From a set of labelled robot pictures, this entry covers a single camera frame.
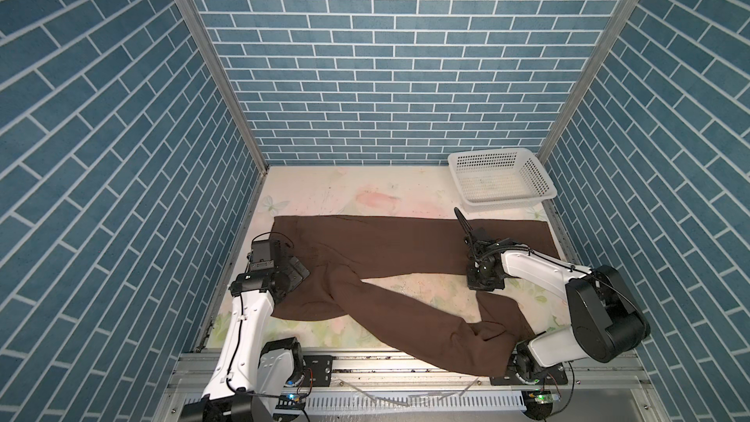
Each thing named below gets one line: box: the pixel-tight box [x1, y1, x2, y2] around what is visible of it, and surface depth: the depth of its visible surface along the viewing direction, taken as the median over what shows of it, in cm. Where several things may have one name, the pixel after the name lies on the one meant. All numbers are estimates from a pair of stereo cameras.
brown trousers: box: [271, 214, 560, 377], surface depth 86 cm
